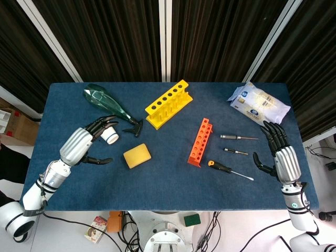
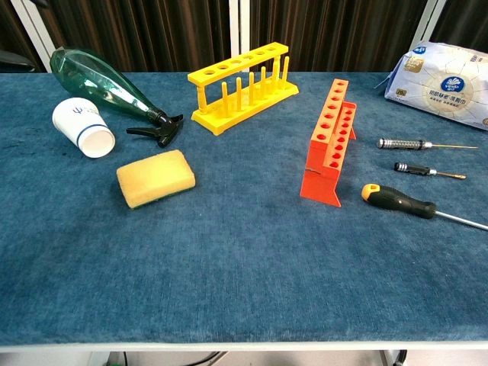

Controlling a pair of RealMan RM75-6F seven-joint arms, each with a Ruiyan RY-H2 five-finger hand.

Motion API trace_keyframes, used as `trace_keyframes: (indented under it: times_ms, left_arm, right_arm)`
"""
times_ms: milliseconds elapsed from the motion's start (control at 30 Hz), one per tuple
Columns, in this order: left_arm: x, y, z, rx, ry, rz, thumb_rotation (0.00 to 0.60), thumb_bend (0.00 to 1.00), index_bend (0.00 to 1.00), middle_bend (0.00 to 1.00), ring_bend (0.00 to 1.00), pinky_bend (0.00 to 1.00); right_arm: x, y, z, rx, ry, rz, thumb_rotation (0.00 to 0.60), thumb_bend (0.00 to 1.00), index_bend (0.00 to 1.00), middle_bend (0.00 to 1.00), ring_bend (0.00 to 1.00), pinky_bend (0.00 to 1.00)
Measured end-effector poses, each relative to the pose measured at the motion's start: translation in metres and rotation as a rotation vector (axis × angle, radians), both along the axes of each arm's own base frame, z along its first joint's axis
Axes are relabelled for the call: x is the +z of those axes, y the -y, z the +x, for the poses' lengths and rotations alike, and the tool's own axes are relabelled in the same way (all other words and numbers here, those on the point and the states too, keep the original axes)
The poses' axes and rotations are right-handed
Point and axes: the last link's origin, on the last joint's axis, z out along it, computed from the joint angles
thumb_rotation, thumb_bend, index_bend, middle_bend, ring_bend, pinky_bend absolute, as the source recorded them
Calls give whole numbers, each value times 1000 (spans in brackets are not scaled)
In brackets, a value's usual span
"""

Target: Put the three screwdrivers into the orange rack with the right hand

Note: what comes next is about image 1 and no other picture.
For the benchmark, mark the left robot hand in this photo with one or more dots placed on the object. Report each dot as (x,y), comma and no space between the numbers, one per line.
(76,144)

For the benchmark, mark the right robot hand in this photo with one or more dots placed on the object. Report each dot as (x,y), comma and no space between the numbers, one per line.
(287,162)

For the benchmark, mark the white paper cup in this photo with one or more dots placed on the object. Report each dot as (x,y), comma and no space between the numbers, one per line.
(111,136)

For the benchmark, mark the small black flashlight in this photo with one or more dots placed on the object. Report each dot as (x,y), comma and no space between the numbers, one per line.
(231,150)

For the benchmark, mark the silver black metal tool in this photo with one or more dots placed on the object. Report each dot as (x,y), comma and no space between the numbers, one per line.
(231,136)

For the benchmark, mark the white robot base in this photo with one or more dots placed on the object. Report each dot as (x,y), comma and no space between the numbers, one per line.
(165,236)

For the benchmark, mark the orange plastic tool holder rack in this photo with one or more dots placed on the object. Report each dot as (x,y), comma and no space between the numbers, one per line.
(195,156)

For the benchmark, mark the black power adapter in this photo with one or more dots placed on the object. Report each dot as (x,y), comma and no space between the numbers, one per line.
(330,166)

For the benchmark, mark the green spray bottle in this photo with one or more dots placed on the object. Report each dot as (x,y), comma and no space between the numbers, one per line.
(105,102)

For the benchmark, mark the cardboard box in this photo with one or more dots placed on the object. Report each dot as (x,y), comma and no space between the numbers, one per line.
(21,126)

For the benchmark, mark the yellow sponge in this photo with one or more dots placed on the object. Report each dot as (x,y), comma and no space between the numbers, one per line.
(137,156)

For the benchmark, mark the black trouser leg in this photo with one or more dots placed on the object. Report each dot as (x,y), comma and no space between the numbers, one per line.
(13,162)

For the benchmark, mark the wet wipes pack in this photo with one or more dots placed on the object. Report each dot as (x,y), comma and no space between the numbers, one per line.
(260,102)

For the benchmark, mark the orange plastic object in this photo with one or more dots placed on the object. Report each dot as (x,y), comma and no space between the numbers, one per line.
(114,223)

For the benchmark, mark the small red white carton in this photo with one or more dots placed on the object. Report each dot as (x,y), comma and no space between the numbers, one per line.
(95,229)

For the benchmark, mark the yellow test tube rack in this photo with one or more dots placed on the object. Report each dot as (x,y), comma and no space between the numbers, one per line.
(168,105)

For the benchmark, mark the blue tablecloth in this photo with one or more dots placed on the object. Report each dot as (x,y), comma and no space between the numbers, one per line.
(168,183)

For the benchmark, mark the green block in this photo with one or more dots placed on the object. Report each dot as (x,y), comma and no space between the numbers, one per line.
(191,220)

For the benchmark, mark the black pleated curtain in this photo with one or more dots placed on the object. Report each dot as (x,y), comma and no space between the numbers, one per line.
(118,39)

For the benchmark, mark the white metal frame rail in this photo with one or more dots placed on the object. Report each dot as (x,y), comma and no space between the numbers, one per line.
(320,136)
(18,101)

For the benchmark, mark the white metal frame post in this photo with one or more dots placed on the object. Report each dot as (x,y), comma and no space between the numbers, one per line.
(165,39)
(273,39)
(50,39)

